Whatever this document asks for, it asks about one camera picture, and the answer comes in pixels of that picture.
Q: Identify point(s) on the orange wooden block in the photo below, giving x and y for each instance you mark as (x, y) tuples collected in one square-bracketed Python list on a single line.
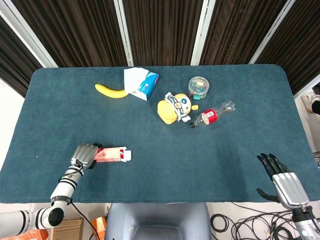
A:
[(99, 227)]

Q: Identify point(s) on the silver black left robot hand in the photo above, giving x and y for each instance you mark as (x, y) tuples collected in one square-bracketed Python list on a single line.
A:
[(83, 153)]

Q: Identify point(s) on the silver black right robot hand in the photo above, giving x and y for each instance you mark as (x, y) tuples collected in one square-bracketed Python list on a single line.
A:
[(290, 186)]

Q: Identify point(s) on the dark teal table cloth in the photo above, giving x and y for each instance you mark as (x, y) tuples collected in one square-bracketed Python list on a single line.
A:
[(160, 162)]

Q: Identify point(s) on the pink toothpaste carton box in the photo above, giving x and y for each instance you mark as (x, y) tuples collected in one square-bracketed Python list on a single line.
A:
[(112, 155)]

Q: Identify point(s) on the blue white tissue box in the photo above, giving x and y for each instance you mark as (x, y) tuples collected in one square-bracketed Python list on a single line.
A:
[(142, 82)]

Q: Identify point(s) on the white sneaker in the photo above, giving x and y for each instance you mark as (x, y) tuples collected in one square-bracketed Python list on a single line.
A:
[(308, 100)]

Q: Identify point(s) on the empty red-label plastic bottle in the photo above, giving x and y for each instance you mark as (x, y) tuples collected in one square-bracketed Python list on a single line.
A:
[(211, 116)]

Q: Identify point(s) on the clear round clip container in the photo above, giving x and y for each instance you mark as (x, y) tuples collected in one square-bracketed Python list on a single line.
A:
[(198, 85)]

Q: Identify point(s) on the flat orange package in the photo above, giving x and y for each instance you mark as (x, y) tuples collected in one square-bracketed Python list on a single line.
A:
[(32, 235)]

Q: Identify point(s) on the yellow plush toy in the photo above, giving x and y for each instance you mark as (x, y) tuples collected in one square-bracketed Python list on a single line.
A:
[(172, 107)]

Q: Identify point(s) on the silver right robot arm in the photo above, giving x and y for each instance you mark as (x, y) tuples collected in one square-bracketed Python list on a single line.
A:
[(306, 222)]

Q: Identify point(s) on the dark folding screen panel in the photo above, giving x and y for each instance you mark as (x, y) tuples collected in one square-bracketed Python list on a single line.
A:
[(15, 62), (162, 32), (75, 32), (237, 32), (300, 45)]

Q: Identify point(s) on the yellow banana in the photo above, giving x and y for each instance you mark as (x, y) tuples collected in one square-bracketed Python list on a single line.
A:
[(110, 92)]

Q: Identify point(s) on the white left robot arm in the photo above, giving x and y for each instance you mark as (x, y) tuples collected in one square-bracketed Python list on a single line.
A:
[(63, 186)]

